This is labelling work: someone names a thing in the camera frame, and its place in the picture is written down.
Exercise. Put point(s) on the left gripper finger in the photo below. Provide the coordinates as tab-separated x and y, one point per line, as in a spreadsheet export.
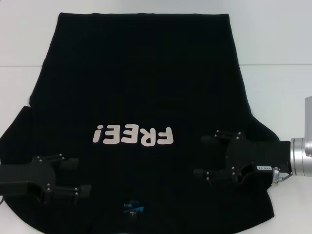
65	195
69	163

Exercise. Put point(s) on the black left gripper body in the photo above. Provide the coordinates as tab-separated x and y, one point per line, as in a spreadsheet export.
24	175

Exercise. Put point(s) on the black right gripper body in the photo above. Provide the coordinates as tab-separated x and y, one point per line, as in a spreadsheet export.
263	156

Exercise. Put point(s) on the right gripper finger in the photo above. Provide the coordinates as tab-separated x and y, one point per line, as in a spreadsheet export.
219	178
219	136

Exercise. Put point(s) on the black t-shirt with FREE print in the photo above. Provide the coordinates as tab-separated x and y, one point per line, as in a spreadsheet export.
146	73

